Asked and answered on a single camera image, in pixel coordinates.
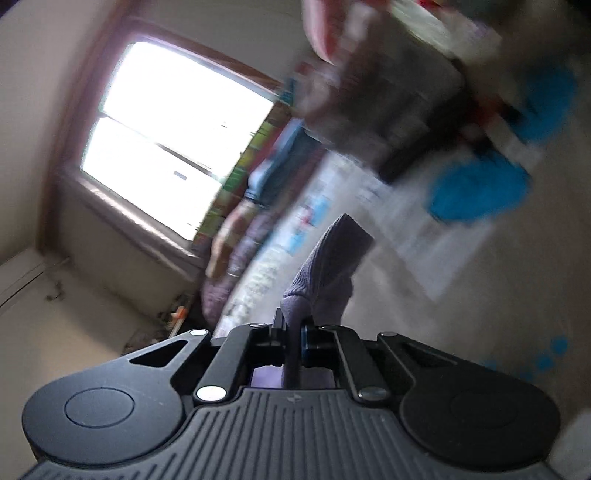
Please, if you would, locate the orange patterned pillow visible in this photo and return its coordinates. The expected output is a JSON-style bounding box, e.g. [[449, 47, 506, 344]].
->
[[205, 199, 259, 280]]

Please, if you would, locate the folded clothes stack right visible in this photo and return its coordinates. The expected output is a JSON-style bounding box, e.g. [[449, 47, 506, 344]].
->
[[294, 1, 494, 183]]

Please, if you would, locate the purple garment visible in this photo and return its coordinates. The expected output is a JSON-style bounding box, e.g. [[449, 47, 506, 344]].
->
[[250, 214, 374, 389]]

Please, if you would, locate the purple quilt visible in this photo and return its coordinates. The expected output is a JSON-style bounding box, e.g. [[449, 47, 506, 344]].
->
[[201, 211, 280, 329]]

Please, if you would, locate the Mickey Mouse blanket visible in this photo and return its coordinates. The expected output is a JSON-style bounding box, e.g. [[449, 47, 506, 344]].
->
[[216, 59, 591, 416]]

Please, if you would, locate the colourful headboard panel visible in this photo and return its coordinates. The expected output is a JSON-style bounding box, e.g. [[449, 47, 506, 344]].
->
[[191, 73, 297, 253]]

